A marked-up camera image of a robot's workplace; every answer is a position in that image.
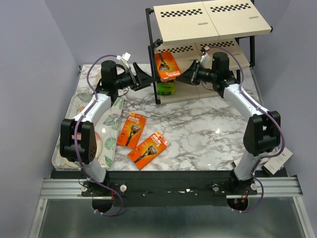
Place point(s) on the aluminium black mounting rail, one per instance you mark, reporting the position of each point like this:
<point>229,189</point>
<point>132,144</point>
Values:
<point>169,188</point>

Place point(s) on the white paper card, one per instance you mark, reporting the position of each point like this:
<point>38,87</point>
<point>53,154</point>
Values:
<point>277,158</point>

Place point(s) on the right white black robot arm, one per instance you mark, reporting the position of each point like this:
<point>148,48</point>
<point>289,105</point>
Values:
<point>263,132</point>

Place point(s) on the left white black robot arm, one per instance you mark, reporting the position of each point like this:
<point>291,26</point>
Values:
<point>77,135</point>

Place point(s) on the beige black three-tier shelf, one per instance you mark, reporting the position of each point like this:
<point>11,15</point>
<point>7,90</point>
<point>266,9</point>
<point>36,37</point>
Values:
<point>184,29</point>

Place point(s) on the orange Gillette Fusion5 box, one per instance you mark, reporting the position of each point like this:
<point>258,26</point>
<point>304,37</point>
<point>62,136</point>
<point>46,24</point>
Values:
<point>132,130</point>

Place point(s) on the black green razor box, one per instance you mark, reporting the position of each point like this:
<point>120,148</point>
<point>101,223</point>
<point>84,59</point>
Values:
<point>165,88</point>

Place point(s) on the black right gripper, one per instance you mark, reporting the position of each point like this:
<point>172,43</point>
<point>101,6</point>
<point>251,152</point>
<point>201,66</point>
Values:
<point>187,76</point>

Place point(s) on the clear drinking glass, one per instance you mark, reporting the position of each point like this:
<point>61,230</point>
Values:
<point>84,94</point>

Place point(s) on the white bowl orange rim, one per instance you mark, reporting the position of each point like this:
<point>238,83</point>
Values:
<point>98,77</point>

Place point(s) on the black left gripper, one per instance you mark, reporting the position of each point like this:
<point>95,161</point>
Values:
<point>144,80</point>

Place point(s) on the pink white plate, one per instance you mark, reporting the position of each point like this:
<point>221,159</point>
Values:
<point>98,151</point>

